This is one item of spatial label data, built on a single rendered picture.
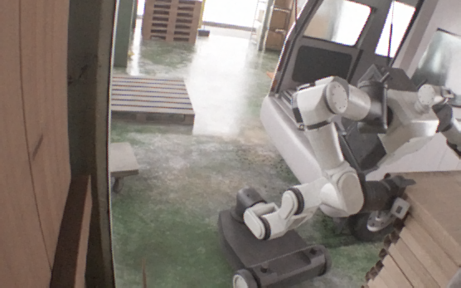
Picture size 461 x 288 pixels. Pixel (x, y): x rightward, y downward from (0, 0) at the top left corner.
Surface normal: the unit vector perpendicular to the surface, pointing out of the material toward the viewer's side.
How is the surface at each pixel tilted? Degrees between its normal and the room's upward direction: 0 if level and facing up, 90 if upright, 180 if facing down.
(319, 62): 90
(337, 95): 56
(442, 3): 85
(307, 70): 90
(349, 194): 63
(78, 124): 90
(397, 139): 103
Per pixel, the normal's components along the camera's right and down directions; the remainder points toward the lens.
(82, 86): 0.25, 0.48
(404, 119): -0.30, -0.40
